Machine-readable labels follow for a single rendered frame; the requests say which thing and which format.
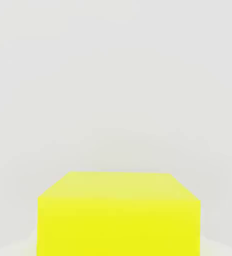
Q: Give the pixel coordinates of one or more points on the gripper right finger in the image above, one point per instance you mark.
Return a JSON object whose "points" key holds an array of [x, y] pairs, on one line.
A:
{"points": [[214, 250]]}

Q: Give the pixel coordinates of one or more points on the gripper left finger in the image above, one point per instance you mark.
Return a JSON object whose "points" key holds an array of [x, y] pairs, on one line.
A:
{"points": [[24, 249]]}

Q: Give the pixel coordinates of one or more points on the small yellow cube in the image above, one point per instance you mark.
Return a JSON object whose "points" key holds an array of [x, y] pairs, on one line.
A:
{"points": [[119, 220]]}

